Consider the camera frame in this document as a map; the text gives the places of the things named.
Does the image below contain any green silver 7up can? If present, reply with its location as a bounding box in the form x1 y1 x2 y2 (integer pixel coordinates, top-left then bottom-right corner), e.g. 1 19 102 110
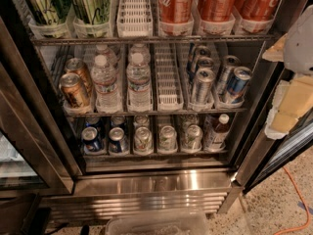
159 125 177 152

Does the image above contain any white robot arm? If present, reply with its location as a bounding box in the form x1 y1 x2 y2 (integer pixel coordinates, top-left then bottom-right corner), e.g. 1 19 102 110
262 5 313 140

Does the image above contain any silver green can left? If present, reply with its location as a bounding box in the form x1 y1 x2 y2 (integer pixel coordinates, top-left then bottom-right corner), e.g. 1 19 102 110
134 126 153 152

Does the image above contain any silver green can right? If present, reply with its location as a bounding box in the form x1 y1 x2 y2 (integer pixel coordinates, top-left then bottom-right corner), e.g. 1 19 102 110
183 124 202 151

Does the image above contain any blue pepsi can right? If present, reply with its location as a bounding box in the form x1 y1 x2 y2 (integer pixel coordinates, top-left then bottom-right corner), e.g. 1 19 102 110
109 127 129 155

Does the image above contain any blue pepsi can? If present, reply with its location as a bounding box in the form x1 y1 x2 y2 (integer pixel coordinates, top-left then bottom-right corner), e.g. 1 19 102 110
81 126 103 152
109 127 129 155

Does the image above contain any slim silver can front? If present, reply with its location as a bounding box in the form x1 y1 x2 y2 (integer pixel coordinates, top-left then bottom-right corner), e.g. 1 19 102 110
191 68 215 104

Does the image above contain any slim can middle row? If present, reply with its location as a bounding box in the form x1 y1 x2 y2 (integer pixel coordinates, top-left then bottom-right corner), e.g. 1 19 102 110
192 57 215 81

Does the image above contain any blue pepsi can left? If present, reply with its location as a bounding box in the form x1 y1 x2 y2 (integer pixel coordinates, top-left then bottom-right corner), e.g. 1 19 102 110
81 126 103 152

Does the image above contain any blue silver can right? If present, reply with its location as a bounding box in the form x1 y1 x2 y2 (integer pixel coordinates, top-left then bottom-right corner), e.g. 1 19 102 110
223 67 252 104

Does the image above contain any silver can behind right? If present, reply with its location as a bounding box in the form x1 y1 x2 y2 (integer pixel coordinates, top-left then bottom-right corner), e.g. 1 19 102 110
216 55 241 95

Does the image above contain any gold can front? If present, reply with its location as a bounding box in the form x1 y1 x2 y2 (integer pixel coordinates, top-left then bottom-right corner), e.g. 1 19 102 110
59 72 90 109

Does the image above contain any gold can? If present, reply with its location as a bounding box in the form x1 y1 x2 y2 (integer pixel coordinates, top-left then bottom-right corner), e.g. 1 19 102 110
59 72 90 109
65 58 92 94

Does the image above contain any gold can rear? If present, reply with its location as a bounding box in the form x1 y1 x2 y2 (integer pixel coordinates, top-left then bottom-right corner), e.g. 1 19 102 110
65 58 92 94

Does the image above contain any red coke can left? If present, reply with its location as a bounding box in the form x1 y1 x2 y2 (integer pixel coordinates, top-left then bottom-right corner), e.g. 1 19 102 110
158 0 193 24

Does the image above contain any steel fridge door right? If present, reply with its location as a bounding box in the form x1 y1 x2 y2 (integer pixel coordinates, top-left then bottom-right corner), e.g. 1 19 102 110
236 72 313 194

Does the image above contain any steel fridge door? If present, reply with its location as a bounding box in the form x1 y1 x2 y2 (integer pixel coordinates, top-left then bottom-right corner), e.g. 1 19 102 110
236 72 313 194
0 17 84 199

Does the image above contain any red coke can middle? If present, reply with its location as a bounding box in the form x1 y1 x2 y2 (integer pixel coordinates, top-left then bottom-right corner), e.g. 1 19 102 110
198 0 235 23

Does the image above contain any steel fridge door left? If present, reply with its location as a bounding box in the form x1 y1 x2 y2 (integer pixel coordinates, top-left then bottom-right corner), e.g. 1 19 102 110
0 17 84 199

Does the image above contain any green can top left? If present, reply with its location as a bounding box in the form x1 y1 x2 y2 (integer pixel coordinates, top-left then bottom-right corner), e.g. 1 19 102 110
25 0 70 25

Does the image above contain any empty white tray middle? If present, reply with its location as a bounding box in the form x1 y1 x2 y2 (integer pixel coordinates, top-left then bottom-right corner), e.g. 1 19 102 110
155 43 184 112

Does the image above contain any empty white tray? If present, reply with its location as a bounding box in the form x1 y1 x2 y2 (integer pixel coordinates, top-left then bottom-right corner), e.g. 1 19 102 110
155 43 184 112
116 0 153 37

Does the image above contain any water bottle right front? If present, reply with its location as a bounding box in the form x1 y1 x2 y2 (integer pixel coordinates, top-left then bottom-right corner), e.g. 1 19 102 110
126 53 152 112

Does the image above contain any water bottle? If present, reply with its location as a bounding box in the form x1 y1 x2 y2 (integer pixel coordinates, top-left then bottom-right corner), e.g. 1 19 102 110
126 53 152 112
91 55 121 114

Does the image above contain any water bottle left front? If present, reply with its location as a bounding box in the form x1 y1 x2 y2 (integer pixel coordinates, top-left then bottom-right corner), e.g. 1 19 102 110
91 55 121 114

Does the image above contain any brown tea bottle white cap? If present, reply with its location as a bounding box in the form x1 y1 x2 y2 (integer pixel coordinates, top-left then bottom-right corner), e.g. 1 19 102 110
203 114 230 152

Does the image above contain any empty white tray top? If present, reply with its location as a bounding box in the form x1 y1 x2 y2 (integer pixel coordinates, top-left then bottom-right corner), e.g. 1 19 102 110
116 0 153 37

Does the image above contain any clear plastic bin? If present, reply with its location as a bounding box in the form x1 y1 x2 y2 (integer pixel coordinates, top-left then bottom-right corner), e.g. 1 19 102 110
106 211 209 235

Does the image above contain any orange cable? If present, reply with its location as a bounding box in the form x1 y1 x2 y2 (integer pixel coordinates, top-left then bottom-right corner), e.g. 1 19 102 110
273 165 312 235

